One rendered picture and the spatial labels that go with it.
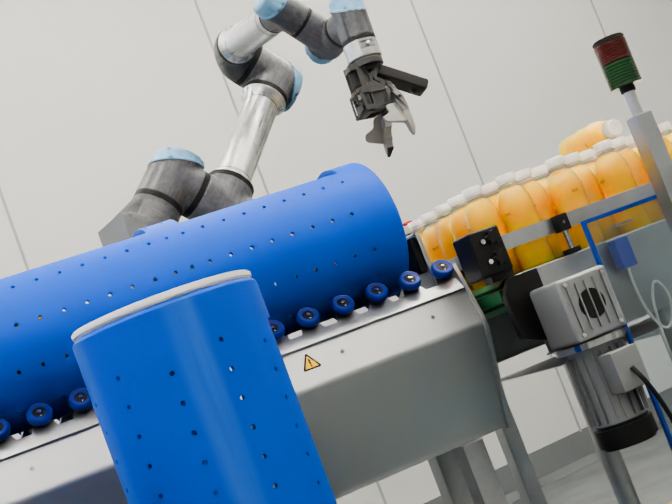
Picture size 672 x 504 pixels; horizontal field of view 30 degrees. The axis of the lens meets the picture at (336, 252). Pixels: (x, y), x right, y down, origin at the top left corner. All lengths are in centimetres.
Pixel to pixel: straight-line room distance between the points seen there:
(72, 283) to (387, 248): 60
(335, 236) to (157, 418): 76
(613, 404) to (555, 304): 21
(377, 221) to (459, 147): 383
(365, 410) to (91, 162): 320
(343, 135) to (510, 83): 107
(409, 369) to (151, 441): 78
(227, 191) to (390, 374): 72
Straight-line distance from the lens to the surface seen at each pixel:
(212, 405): 172
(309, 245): 235
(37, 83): 545
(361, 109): 267
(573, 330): 230
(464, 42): 648
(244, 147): 299
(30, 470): 221
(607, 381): 232
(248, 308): 178
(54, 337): 222
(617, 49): 247
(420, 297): 244
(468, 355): 246
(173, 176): 285
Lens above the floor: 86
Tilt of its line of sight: 5 degrees up
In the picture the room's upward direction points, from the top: 21 degrees counter-clockwise
